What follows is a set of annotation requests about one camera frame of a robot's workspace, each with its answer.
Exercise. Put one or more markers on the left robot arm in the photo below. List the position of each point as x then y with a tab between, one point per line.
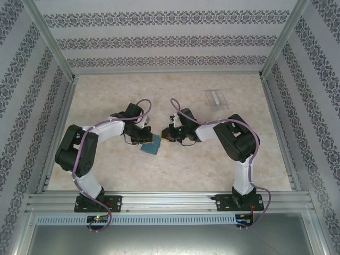
79	151

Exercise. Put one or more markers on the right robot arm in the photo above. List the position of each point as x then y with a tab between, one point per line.
239	143

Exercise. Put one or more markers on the clear plastic card stand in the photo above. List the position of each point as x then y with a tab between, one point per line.
217	100

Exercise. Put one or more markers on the circuit board green light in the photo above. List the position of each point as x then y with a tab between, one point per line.
98	219

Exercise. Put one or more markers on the grey metal panel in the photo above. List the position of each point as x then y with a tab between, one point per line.
170	239

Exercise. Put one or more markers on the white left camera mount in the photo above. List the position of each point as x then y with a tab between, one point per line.
143	123

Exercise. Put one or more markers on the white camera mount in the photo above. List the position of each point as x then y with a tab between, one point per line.
143	123
176	119

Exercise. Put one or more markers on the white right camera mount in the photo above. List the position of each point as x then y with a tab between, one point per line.
176	119

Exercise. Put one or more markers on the aluminium rear frame bar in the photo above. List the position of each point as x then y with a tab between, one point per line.
164	72

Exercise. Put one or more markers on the aluminium mounting rail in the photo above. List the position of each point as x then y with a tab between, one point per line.
170	203

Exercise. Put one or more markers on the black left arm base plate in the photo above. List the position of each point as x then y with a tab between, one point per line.
114	203

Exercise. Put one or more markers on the aluminium side rail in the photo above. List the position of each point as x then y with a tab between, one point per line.
280	132
66	106

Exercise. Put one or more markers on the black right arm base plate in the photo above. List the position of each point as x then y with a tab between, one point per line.
223	203

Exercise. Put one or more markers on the aluminium frame post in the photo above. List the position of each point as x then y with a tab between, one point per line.
282	40
51	40

